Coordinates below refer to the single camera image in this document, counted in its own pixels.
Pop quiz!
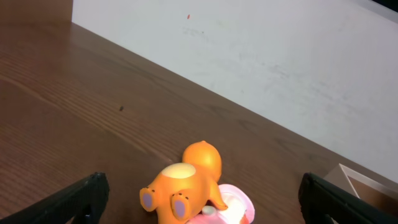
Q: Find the white pink duck toy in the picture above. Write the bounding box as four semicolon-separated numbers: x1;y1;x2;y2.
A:
187;184;255;224

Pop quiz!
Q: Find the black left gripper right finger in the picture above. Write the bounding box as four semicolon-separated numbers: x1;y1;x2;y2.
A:
298;173;397;224

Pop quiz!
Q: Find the white cardboard box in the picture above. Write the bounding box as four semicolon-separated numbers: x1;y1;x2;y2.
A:
324;164;397;217

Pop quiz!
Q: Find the orange dinosaur toy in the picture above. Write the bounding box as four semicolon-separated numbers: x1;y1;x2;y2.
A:
139;141;228;224

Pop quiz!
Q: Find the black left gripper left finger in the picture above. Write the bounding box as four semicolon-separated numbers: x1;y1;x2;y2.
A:
1;172;109;224

